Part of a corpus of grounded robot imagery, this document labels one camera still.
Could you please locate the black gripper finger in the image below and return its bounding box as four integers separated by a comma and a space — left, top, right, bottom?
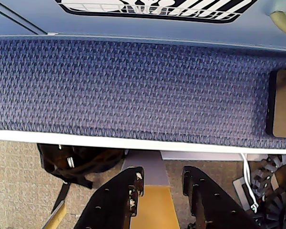
73, 166, 145, 229
182, 166, 262, 229

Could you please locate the gray floor socket box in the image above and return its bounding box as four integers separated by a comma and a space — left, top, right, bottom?
232, 177, 258, 212

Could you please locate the yellow flat board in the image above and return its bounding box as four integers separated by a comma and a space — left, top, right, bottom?
130, 186, 180, 229

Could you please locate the gray flat panel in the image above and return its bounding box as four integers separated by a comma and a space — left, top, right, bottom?
123, 150, 171, 187

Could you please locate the black backpack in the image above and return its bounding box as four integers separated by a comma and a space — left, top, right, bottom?
37, 143, 126, 214

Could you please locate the light wooden stick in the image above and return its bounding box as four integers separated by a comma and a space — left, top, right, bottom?
41, 201, 68, 229

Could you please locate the black chair wheel base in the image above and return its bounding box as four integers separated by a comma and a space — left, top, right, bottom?
251, 155, 286, 229

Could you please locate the blue woven floor mat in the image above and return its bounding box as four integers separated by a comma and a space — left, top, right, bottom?
0, 35, 286, 150

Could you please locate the blue toy kitchen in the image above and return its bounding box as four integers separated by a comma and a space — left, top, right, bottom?
0, 0, 286, 52

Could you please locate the black white dishwasher sticker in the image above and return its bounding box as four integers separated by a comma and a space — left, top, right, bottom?
54, 0, 258, 24

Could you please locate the thin white cable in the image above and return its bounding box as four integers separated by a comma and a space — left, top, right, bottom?
240, 152, 259, 214

